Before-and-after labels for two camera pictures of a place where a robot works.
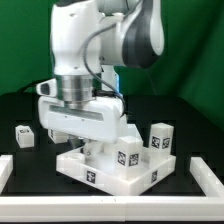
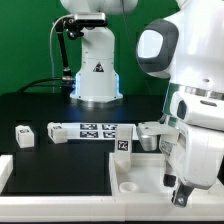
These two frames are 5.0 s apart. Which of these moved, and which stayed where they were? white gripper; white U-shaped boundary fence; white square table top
Moved: white gripper; white square table top
Stayed: white U-shaped boundary fence
